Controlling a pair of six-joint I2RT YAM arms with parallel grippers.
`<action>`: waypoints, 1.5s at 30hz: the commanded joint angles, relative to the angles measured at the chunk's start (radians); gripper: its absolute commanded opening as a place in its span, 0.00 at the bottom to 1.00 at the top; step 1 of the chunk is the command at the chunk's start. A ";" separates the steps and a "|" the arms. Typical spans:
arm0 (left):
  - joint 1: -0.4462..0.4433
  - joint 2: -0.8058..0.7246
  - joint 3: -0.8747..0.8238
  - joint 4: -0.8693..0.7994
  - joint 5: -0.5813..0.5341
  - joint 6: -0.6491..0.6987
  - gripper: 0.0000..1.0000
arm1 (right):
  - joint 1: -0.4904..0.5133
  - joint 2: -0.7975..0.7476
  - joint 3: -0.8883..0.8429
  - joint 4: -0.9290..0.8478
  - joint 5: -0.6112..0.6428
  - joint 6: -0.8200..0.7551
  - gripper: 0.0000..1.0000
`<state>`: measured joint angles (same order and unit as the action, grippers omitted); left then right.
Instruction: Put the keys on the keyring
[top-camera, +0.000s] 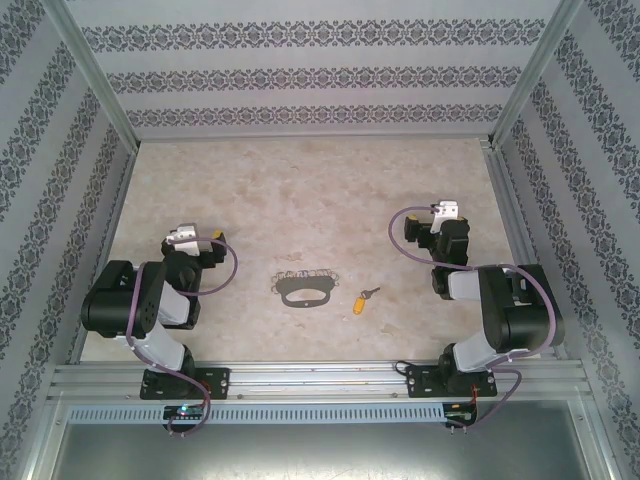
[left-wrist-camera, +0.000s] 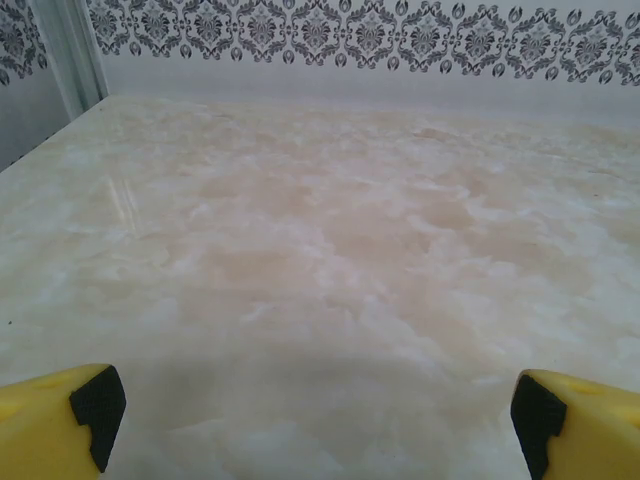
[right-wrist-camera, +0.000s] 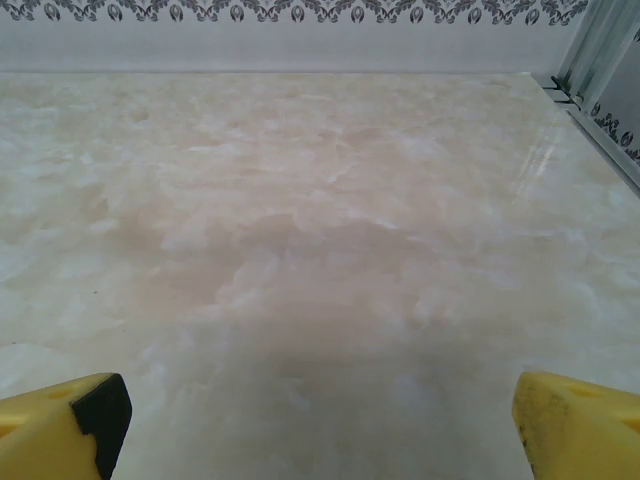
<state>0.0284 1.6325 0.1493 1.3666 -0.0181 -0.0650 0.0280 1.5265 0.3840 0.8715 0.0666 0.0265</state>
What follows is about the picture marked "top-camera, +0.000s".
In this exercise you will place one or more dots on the key with yellow tag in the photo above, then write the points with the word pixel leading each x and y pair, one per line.
pixel 357 305

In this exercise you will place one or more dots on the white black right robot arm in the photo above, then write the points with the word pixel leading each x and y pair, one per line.
pixel 525 320

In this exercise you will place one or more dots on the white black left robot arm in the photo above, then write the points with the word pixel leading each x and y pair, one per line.
pixel 115 300

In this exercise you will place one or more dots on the small green circuit board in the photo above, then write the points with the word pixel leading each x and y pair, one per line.
pixel 185 411
pixel 457 415

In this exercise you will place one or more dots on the grey metal sheet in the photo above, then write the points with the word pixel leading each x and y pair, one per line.
pixel 320 455

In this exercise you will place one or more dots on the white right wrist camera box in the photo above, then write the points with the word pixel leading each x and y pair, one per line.
pixel 446 209

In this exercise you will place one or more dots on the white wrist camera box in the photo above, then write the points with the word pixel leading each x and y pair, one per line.
pixel 182 235
pixel 446 209

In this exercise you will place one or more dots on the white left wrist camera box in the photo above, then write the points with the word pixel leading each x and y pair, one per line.
pixel 182 235

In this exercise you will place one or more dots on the aluminium side rail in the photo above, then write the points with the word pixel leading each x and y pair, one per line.
pixel 507 200
pixel 107 240

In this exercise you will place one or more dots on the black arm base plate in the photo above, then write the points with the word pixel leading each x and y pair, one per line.
pixel 417 380
pixel 220 382

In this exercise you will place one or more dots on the long aluminium mounting rail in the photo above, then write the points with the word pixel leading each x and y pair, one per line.
pixel 320 380

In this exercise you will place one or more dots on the aluminium corner post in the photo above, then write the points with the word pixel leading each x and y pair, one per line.
pixel 535 70
pixel 90 70

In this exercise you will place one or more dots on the aluminium lower frame bar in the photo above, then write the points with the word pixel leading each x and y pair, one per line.
pixel 40 440
pixel 600 440

